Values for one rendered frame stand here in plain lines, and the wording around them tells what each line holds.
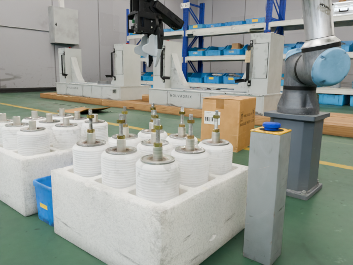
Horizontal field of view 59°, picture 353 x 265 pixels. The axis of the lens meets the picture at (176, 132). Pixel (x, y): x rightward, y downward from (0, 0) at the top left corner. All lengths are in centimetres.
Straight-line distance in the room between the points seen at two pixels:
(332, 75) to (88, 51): 740
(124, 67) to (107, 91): 42
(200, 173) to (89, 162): 28
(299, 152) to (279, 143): 50
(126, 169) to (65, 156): 40
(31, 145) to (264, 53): 228
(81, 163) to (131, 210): 22
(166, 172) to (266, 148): 23
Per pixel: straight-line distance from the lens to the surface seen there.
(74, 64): 531
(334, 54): 108
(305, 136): 119
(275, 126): 72
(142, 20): 95
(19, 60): 737
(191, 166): 73
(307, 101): 121
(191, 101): 329
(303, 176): 123
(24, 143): 108
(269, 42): 294
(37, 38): 757
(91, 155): 81
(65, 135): 112
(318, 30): 110
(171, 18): 100
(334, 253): 93
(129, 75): 420
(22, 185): 105
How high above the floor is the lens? 44
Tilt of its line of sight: 11 degrees down
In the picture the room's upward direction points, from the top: 1 degrees clockwise
